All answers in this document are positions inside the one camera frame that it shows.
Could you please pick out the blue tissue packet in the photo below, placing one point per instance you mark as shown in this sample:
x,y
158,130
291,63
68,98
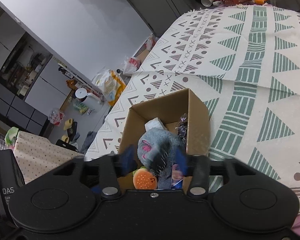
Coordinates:
x,y
176,177

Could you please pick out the yellow slippers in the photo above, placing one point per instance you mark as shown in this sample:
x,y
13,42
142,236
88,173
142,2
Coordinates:
x,y
70,128

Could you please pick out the white red plastic bag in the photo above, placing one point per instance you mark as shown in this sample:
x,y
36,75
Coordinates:
x,y
131,65

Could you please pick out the yellow white large bag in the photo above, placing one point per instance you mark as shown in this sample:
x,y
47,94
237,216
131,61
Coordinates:
x,y
110,84

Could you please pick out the white kettle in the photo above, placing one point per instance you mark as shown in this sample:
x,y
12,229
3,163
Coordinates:
x,y
88,99

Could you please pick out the burger shaped plush toy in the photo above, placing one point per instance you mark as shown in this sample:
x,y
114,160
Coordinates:
x,y
144,180

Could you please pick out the grey fluffy plush toy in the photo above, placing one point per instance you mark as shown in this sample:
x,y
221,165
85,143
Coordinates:
x,y
152,138

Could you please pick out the dotted cream cloth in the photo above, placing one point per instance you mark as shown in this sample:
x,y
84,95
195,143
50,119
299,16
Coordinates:
x,y
36,155

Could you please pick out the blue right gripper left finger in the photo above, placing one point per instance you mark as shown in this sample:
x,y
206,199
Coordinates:
x,y
127,161

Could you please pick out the patterned white green blanket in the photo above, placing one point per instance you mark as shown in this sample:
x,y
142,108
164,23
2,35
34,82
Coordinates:
x,y
244,64

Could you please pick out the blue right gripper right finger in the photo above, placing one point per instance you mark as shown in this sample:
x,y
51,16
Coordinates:
x,y
181,160

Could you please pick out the brown cardboard box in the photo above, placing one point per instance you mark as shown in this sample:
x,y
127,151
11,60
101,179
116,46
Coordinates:
x,y
169,109

